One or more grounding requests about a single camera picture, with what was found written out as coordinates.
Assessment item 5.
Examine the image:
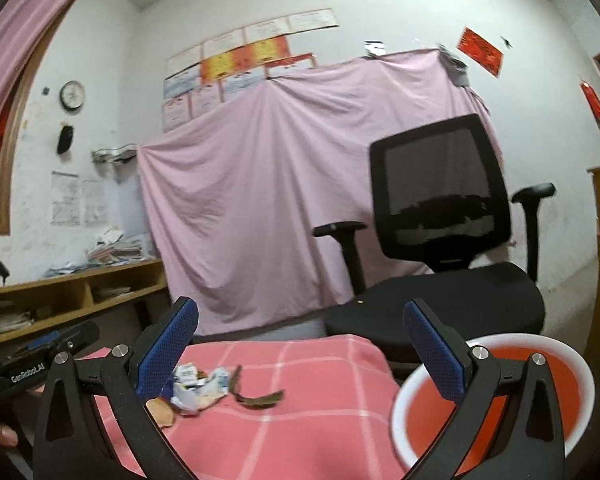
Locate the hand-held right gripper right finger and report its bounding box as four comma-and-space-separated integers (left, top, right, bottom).
404, 298, 568, 480

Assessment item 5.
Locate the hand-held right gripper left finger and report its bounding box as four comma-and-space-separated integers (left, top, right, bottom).
32, 296, 201, 480

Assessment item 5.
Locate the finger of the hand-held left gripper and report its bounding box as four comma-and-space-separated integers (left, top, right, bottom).
27, 320, 101, 361

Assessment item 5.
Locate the white blue wrapper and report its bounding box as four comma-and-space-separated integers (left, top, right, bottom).
172, 364, 205, 414
202, 367, 229, 403

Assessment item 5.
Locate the tan paper scrap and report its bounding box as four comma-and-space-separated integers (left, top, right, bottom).
146, 396, 177, 429

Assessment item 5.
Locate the white basin with red inside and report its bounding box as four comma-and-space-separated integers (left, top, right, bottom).
390, 332, 595, 471

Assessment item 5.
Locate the loose paper pile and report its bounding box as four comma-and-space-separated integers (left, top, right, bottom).
0, 310, 34, 334
92, 286, 133, 304

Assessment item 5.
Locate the wooden shelf unit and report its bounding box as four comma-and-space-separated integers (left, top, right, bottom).
0, 257, 171, 349

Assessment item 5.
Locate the black office chair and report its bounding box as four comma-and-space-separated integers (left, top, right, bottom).
312, 113, 558, 367

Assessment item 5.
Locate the messy stack of papers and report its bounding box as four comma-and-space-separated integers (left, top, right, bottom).
45, 227, 153, 279

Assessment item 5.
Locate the pink checked tablecloth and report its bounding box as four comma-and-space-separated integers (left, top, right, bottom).
10, 334, 411, 480

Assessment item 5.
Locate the pink draped sheet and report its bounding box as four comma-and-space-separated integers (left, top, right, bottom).
137, 47, 505, 336

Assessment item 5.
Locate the red hanging decoration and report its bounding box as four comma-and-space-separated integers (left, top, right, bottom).
580, 79, 600, 137

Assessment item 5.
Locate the pink curtain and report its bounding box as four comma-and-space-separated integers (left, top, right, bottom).
0, 0, 99, 161

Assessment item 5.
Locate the white wall paper sheet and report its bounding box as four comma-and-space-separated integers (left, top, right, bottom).
117, 180, 147, 241
82, 179, 110, 226
51, 170, 81, 228

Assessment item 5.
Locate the wall rack with newspapers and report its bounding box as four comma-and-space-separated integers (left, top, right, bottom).
91, 143, 139, 166

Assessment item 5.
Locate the black hanging wall object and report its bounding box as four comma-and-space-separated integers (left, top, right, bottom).
56, 124, 76, 157

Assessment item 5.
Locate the wooden window frame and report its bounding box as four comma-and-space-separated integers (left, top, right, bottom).
0, 2, 77, 237

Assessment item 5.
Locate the round wall clock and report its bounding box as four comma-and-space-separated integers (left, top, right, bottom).
60, 80, 86, 113

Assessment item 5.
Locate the red wall poster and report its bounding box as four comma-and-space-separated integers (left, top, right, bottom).
456, 26, 504, 80

